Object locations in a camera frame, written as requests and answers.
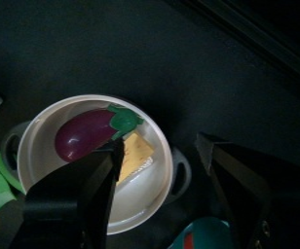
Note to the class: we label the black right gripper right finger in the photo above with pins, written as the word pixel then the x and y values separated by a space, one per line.
pixel 252 194

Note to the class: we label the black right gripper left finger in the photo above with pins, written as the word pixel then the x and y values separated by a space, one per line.
pixel 74 201

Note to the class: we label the teal basket orange rim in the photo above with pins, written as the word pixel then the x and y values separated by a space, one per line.
pixel 209 235

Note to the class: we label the yellow toy cheese slice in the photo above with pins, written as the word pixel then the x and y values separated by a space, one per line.
pixel 133 155

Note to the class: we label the purple toy eggplant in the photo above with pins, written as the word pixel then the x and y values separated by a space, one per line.
pixel 85 134

